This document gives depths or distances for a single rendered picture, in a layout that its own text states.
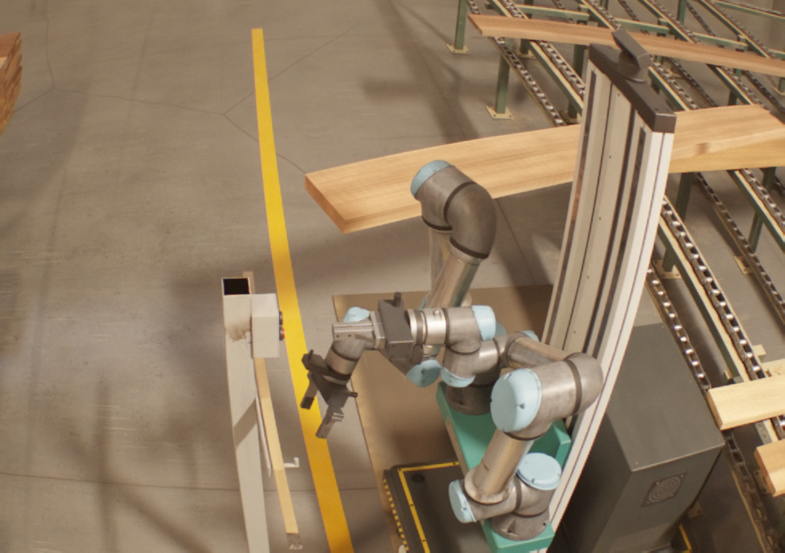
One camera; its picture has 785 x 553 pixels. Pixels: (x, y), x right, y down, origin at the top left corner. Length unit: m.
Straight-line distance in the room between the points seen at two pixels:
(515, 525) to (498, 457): 0.37
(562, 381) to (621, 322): 0.31
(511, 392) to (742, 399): 1.04
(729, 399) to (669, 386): 0.22
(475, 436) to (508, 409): 0.77
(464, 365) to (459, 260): 0.26
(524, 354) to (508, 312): 1.99
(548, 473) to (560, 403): 0.41
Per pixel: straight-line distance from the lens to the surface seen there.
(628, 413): 2.53
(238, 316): 2.03
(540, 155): 3.36
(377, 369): 3.79
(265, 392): 2.22
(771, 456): 2.54
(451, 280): 2.33
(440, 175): 2.35
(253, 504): 2.48
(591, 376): 1.88
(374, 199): 3.00
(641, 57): 1.90
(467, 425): 2.63
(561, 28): 4.80
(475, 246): 2.29
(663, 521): 2.73
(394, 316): 2.13
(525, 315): 4.14
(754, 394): 2.70
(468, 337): 2.14
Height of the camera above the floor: 2.54
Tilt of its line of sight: 36 degrees down
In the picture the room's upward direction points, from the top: 6 degrees clockwise
